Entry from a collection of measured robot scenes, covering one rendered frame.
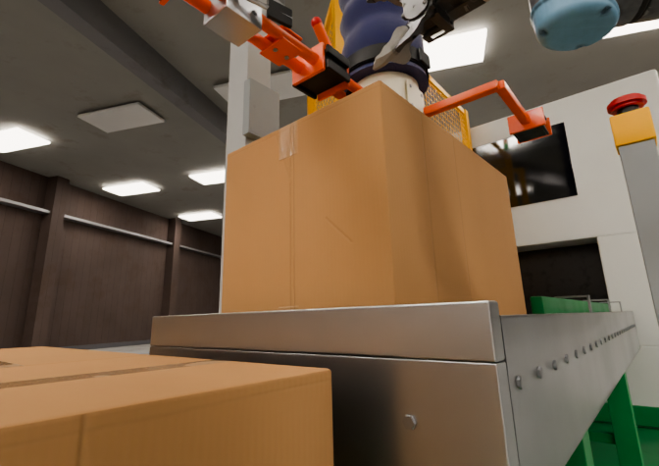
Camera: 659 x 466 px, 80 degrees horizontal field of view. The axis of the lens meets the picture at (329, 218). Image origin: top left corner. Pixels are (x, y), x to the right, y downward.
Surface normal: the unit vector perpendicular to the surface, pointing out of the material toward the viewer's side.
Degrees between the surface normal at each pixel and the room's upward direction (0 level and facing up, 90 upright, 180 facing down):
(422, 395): 90
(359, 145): 90
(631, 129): 90
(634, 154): 90
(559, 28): 176
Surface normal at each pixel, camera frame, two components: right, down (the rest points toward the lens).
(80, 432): 0.77, -0.18
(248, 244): -0.66, -0.17
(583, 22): -0.05, 0.97
